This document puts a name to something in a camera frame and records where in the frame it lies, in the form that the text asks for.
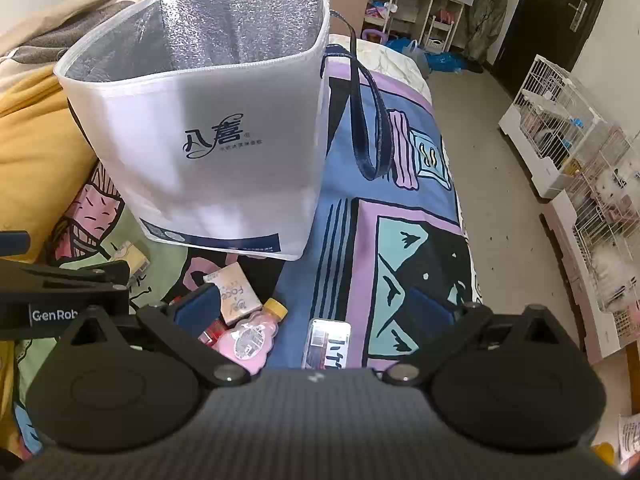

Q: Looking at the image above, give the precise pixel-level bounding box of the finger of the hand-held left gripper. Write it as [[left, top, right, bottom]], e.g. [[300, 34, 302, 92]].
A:
[[0, 258, 132, 292], [0, 231, 30, 257]]

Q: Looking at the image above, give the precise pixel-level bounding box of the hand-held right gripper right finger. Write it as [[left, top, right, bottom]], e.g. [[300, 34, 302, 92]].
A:
[[382, 287, 586, 387]]

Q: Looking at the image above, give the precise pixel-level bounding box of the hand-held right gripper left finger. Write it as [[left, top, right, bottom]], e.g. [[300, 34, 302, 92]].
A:
[[52, 282, 249, 387]]

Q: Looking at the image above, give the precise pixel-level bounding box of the pink bottle with yellow cap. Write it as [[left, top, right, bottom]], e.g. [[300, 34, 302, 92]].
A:
[[200, 299, 288, 376]]

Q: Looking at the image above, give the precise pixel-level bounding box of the white barcode packet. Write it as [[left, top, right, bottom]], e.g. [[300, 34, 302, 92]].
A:
[[301, 317, 353, 371]]

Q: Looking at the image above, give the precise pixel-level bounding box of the white insulated bag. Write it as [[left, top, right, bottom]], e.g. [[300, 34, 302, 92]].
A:
[[52, 0, 393, 262]]

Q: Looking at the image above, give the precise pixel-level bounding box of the red clear plastic item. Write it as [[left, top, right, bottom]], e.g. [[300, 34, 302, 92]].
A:
[[199, 319, 232, 346]]

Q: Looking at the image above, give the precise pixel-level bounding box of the beige small box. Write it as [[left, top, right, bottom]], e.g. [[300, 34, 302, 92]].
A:
[[202, 264, 263, 326]]

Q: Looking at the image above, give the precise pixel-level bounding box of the yellow tissue pack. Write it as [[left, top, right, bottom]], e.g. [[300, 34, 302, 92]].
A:
[[112, 241, 151, 288]]

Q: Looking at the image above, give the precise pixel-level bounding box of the yellow blanket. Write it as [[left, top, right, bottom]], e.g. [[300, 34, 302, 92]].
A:
[[0, 62, 103, 461]]

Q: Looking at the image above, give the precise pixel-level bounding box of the printed cartoon blanket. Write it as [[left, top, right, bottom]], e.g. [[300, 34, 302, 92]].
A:
[[10, 55, 483, 461]]

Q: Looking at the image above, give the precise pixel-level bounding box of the grey cloth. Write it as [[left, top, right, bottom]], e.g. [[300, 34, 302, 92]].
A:
[[17, 14, 103, 53]]

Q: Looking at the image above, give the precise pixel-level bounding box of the printed paper sheet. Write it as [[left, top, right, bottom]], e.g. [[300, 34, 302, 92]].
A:
[[616, 414, 640, 462]]

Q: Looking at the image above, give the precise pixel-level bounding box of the blue plastic bag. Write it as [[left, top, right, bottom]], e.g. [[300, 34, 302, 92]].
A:
[[427, 51, 467, 75]]

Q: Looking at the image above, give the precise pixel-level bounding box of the beige cloth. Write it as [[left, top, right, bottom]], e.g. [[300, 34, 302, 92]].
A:
[[0, 0, 151, 58]]

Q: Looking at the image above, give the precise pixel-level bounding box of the white plastic bag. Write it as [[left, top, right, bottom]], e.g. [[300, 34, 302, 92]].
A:
[[401, 39, 432, 77]]

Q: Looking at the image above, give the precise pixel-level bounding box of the olive hanging coat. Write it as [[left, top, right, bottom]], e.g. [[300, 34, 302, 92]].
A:
[[464, 0, 510, 61]]

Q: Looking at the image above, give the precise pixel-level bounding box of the white wooden shelf unit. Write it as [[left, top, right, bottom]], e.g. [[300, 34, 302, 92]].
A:
[[362, 0, 482, 55]]

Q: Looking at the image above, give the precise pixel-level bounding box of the dark door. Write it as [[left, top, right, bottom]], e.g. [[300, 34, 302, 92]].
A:
[[492, 0, 618, 96]]

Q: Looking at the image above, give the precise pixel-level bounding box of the pink-based wire pet cage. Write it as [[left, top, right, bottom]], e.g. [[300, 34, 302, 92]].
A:
[[542, 125, 640, 366]]

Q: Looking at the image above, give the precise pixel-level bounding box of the white wire pet cage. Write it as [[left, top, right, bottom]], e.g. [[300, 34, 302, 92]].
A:
[[498, 54, 603, 200]]

